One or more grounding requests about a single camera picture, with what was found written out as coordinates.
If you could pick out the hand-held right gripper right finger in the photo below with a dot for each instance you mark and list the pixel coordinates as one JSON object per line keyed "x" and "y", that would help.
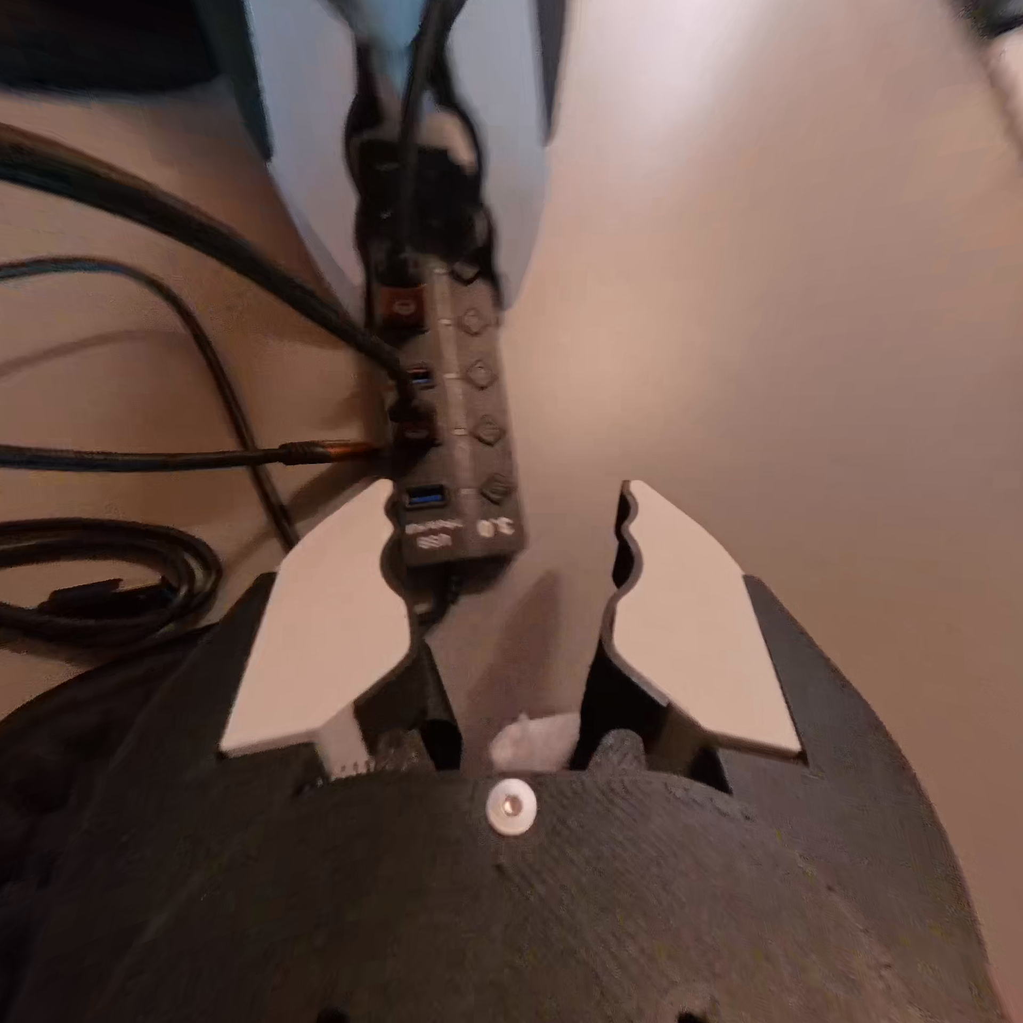
{"x": 695, "y": 639}

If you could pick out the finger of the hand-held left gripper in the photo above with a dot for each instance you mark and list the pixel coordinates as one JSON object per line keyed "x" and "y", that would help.
{"x": 308, "y": 120}
{"x": 511, "y": 120}

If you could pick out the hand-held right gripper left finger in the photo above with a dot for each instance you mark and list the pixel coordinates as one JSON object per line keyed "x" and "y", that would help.
{"x": 320, "y": 639}

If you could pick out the black usb hub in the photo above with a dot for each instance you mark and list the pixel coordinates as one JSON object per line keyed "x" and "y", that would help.
{"x": 455, "y": 471}

